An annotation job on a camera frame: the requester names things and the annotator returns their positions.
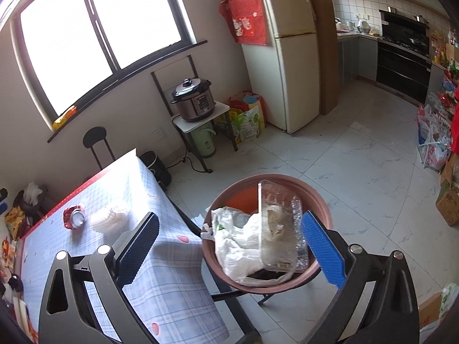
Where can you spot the black range hood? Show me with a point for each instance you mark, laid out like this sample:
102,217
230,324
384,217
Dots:
401,25

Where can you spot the black round object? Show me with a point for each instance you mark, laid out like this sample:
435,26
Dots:
15,283

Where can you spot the red printed fridge cloth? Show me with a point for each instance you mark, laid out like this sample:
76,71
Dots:
247,18

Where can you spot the green thermos jug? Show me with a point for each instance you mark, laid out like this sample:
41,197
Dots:
202,143

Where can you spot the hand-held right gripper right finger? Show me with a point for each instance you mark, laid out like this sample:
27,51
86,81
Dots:
322,247

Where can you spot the black built-in oven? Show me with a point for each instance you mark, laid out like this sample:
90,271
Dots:
401,71

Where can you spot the brown plastic basin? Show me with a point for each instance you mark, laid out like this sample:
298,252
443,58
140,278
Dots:
236,190

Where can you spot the brown cardboard box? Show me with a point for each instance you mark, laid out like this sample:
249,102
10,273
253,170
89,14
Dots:
448,204

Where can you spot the green white plastic bag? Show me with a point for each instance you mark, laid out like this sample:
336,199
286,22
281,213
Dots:
450,299

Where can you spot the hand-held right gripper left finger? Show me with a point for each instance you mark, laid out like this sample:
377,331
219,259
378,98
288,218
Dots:
138,247

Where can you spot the white plastic shopping bag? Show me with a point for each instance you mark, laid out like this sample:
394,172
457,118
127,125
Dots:
435,154

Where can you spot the white tissue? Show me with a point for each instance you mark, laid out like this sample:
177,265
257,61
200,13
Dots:
33,190

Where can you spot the shelf of colourful packets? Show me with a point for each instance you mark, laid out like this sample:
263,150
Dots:
444,53

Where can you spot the yellow crinkled snack bag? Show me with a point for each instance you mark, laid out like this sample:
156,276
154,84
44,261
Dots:
15,220

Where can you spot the crushed red can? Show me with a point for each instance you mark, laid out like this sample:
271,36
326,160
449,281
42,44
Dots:
73,218

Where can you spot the grey kitchen cabinet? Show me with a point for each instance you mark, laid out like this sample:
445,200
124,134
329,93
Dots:
358,57

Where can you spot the clear plastic container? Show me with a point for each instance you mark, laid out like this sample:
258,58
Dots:
279,229

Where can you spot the red shopping bag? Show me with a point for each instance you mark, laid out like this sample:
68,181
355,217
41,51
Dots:
238,100

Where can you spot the white ruffled paper liner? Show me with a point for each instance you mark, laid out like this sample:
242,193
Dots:
107,218

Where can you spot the green printed shopping bag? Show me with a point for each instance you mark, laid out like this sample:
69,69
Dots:
247,123

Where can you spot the dark framed window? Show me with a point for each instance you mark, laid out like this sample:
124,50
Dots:
89,25

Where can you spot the small white side table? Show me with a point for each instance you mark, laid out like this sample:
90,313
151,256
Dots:
186,125

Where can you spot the yellow snack packet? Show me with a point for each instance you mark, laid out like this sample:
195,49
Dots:
64,118

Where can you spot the dark tissue box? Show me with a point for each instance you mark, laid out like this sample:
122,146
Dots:
39,208

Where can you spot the colourful snack packets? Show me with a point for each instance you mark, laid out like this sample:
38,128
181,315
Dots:
8,258

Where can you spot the white wall socket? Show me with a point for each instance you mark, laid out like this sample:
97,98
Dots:
159,133

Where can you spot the electric pressure cooker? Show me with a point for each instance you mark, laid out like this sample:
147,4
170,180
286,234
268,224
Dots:
193,104

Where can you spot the cream refrigerator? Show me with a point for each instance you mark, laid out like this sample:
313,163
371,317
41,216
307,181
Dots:
294,79

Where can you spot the small cardboard box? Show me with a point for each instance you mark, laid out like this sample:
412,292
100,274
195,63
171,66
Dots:
428,311

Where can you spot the black trash bin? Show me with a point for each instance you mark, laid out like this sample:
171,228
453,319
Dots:
159,170

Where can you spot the black round chair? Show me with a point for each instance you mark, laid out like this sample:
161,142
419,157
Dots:
95,138

